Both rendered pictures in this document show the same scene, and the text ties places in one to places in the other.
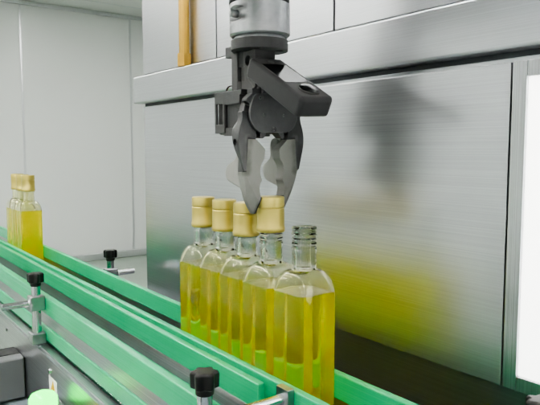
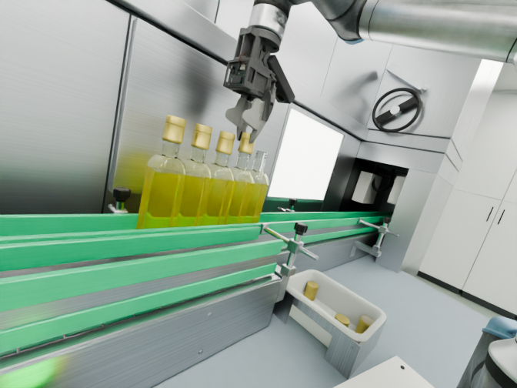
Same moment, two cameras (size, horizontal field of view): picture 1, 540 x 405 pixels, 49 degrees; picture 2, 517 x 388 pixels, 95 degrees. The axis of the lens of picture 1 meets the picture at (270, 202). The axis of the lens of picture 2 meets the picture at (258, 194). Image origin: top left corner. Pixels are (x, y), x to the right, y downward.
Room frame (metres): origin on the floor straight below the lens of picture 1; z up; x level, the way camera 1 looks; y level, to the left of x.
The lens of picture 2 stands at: (0.79, 0.55, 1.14)
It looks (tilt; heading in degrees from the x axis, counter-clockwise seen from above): 10 degrees down; 260
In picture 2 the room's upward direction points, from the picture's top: 15 degrees clockwise
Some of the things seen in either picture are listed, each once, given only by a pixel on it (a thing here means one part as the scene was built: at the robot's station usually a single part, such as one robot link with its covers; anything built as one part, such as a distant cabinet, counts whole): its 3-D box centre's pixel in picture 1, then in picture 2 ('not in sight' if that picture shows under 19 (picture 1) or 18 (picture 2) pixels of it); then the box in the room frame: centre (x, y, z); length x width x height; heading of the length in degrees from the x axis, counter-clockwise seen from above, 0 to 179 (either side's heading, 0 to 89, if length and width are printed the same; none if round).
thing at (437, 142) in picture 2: not in sight; (437, 96); (-0.30, -0.73, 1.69); 0.70 x 0.37 x 0.89; 37
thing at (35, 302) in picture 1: (22, 310); not in sight; (1.05, 0.44, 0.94); 0.07 x 0.04 x 0.13; 127
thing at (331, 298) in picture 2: not in sight; (327, 311); (0.45, 0.06, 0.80); 0.22 x 0.17 x 0.09; 127
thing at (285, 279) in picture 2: not in sight; (269, 277); (0.61, 0.03, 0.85); 0.09 x 0.04 x 0.07; 127
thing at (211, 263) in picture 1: (225, 321); (186, 209); (0.84, 0.06, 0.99); 0.06 x 0.06 x 0.21; 36
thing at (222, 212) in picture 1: (224, 214); (201, 136); (0.84, 0.06, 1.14); 0.04 x 0.04 x 0.04
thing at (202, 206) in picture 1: (203, 211); (174, 129); (0.88, 0.10, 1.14); 0.04 x 0.04 x 0.04
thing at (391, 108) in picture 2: not in sight; (395, 111); (0.03, -0.56, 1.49); 0.21 x 0.05 x 0.21; 127
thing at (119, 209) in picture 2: not in sight; (114, 217); (0.97, 0.07, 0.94); 0.07 x 0.04 x 0.13; 127
